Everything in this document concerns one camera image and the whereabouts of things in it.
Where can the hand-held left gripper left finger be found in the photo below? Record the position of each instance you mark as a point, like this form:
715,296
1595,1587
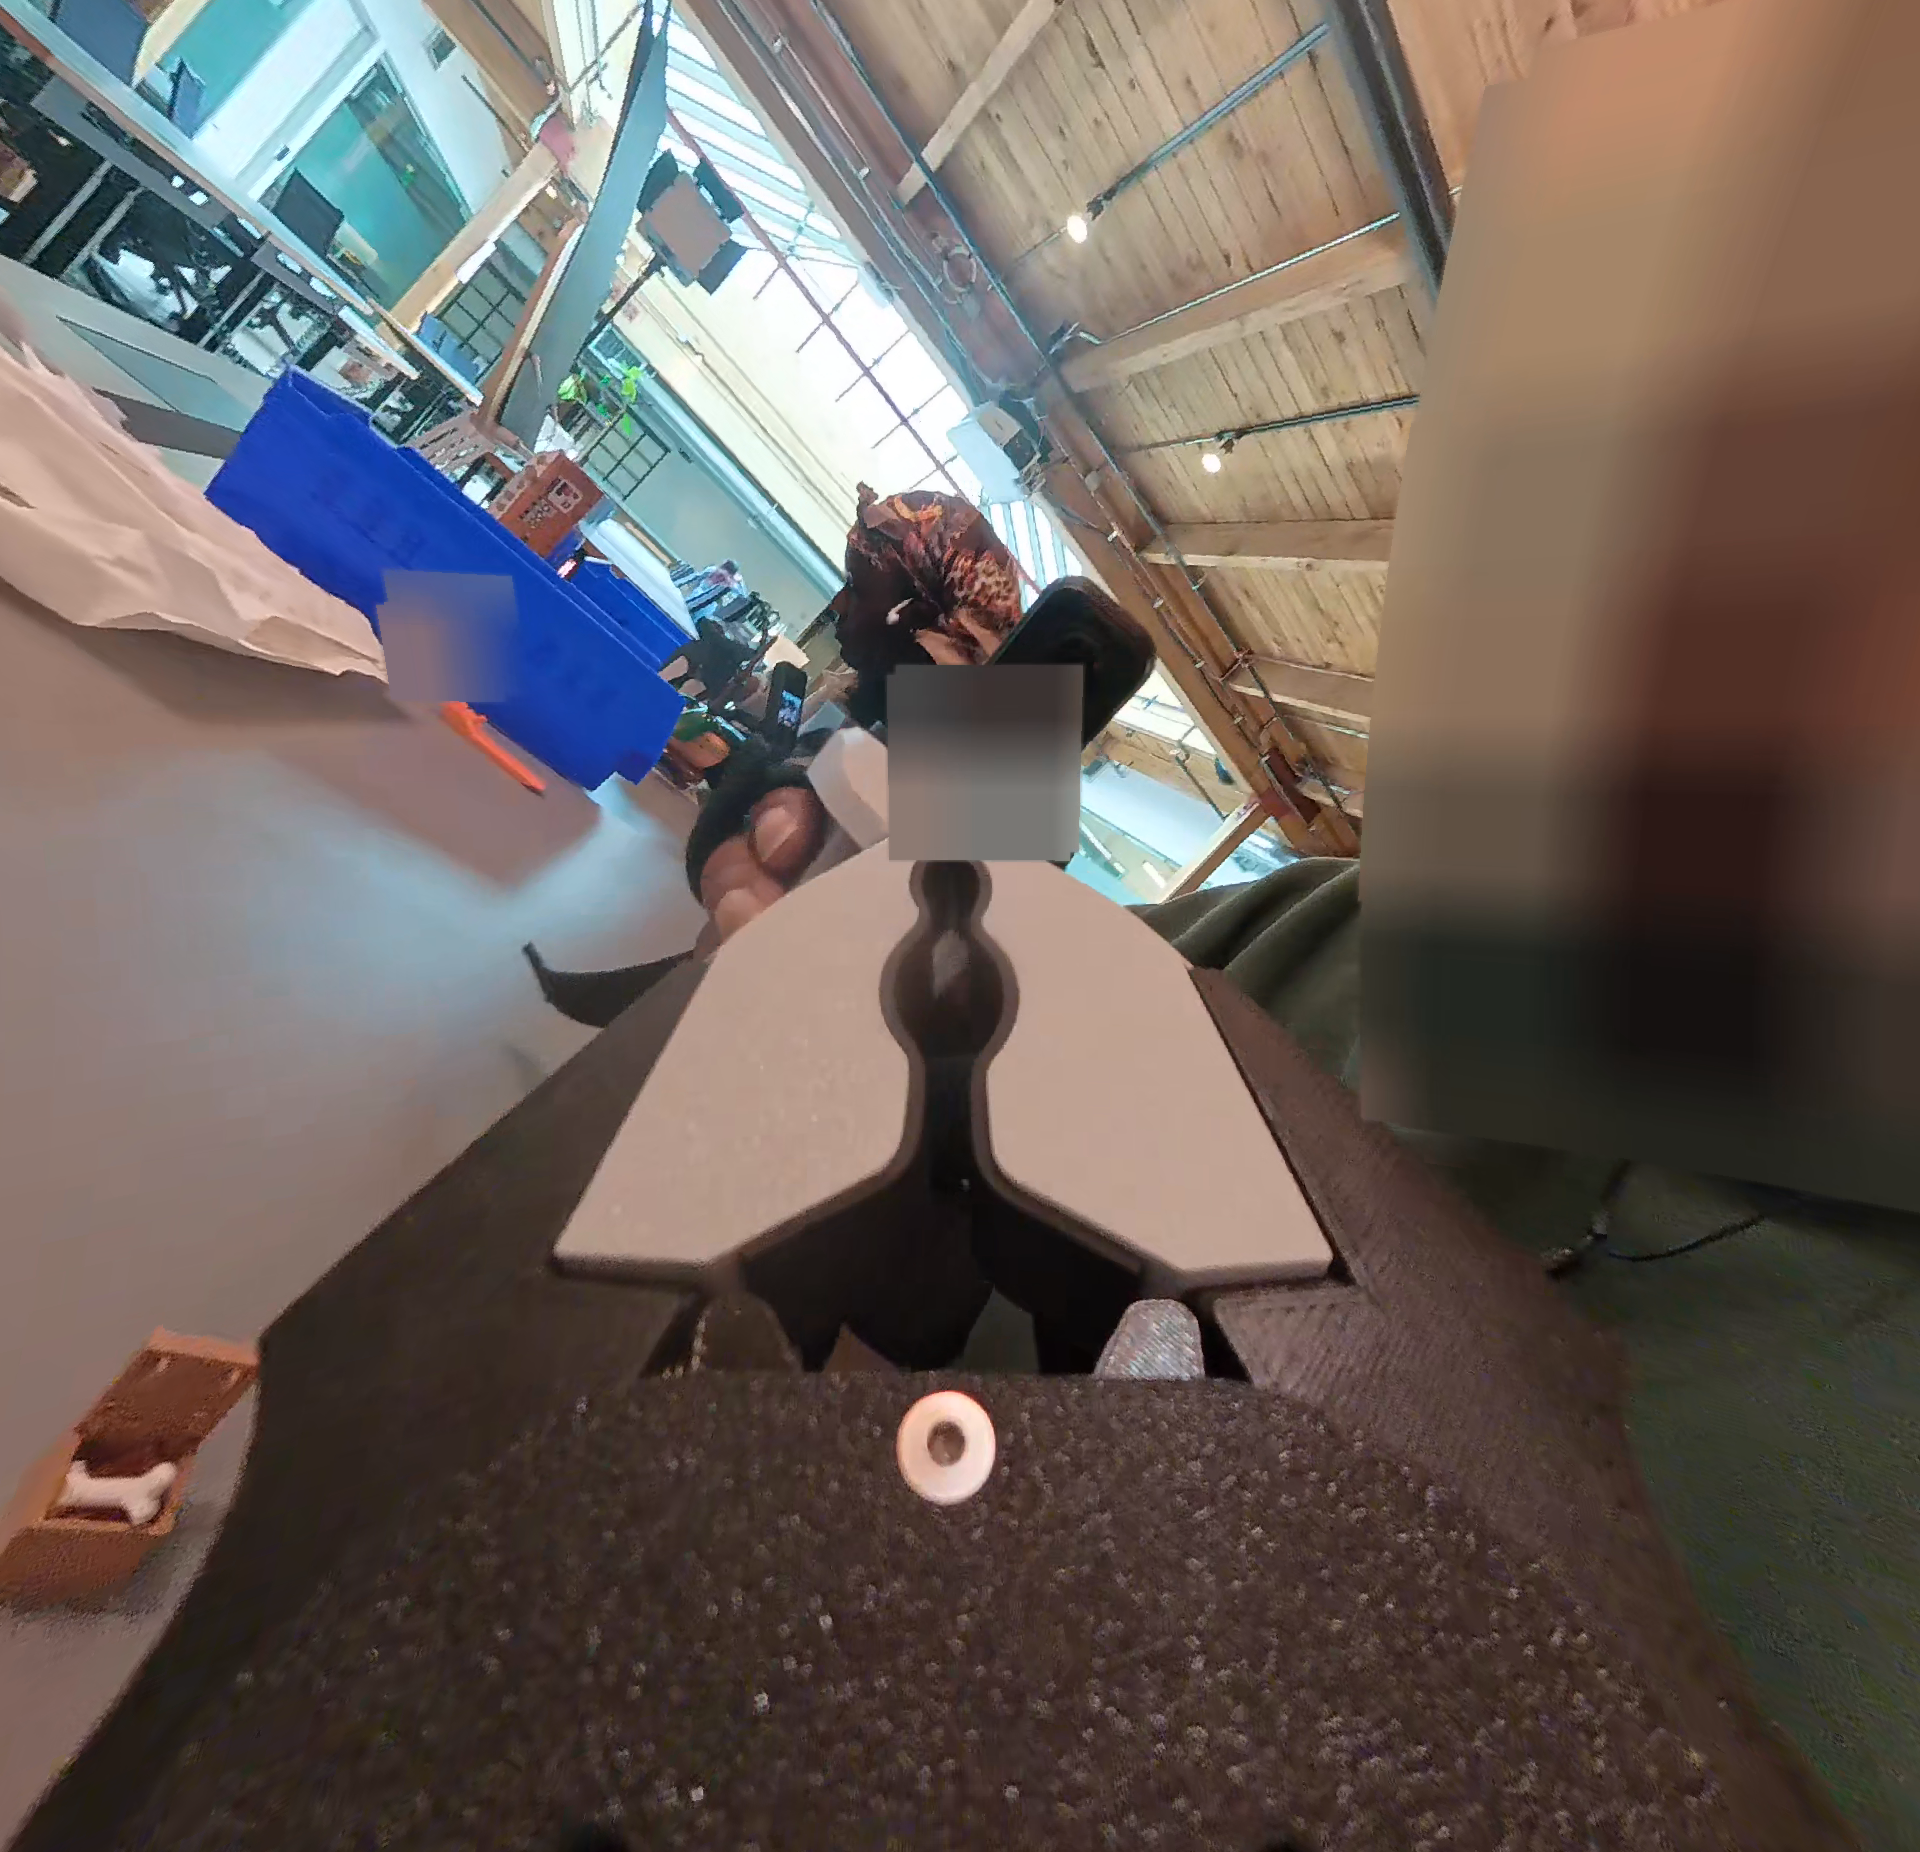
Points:
751,1117

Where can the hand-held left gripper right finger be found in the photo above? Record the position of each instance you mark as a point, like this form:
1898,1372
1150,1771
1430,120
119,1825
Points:
1154,1117

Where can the brown toy chest lid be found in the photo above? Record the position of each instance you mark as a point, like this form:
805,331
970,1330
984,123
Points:
180,1387

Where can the white toy bone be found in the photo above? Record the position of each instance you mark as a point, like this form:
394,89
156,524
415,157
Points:
114,1492

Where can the brown toy chest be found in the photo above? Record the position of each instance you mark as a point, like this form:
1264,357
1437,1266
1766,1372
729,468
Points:
75,1558

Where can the wooden-top office desk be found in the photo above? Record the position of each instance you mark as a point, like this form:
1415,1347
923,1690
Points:
180,187

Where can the person's right hand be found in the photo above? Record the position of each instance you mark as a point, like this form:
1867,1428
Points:
773,846

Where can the white ceiling box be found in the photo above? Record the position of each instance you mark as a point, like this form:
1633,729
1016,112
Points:
989,441

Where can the orange brick separator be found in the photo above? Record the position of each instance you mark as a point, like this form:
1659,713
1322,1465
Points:
493,741

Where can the brown printed carton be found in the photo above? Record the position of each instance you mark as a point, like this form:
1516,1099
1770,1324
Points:
540,503

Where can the black hanging light panel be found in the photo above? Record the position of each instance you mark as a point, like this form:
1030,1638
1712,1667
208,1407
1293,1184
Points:
688,225

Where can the grey panel book stand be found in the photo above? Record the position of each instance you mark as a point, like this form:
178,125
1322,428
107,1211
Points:
592,245

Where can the blue plastic bin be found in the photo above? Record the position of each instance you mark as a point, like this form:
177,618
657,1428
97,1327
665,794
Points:
451,533

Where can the white crumpled paper bag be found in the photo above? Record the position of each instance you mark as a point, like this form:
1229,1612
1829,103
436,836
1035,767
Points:
151,545

